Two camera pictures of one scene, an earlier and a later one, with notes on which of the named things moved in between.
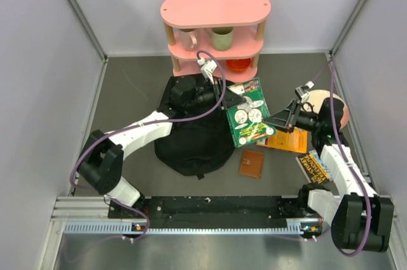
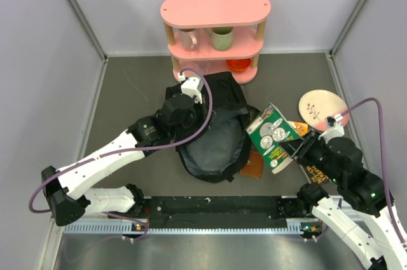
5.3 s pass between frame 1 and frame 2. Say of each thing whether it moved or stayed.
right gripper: moved
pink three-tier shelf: stayed
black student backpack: moved
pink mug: stayed
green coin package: moved
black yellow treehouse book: stayed
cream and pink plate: stayed
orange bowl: stayed
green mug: stayed
